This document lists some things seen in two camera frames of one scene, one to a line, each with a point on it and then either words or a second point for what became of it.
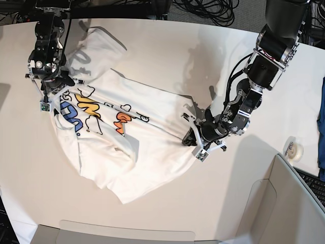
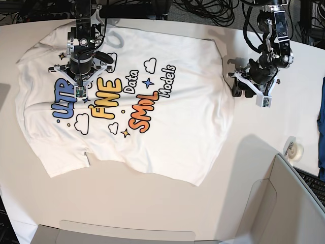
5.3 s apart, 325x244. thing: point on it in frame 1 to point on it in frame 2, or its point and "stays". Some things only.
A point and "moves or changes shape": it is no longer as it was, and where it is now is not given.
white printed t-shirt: (125, 133) moves or changes shape
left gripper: (55, 83) to (81, 62)
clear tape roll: (293, 149) stays
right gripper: (210, 130) to (258, 75)
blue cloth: (320, 127) stays
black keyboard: (316, 184) stays
